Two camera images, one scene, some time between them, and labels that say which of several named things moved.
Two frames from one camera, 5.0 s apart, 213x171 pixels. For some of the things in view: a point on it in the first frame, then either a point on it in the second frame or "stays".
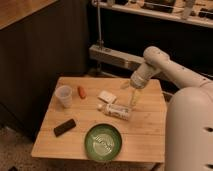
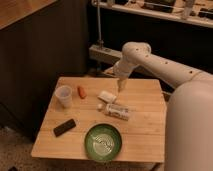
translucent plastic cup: x=64 y=95 stays
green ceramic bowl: x=103 y=141 stays
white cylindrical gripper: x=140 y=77 -> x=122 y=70
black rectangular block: x=64 y=127 stays
